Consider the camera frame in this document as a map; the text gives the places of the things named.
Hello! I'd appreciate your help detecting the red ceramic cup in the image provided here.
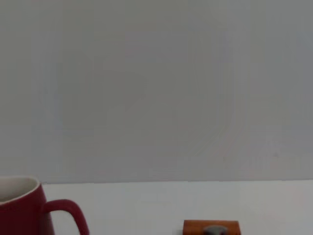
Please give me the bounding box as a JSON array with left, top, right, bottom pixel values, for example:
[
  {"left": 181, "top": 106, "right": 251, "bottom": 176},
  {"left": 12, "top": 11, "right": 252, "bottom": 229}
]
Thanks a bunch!
[{"left": 0, "top": 175, "right": 90, "bottom": 235}]

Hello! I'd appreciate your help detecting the dark orange wooden block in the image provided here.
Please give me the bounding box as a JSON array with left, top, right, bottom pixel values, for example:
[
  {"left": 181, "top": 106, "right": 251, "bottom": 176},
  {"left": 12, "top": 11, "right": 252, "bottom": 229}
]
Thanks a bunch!
[{"left": 183, "top": 219, "right": 242, "bottom": 235}]

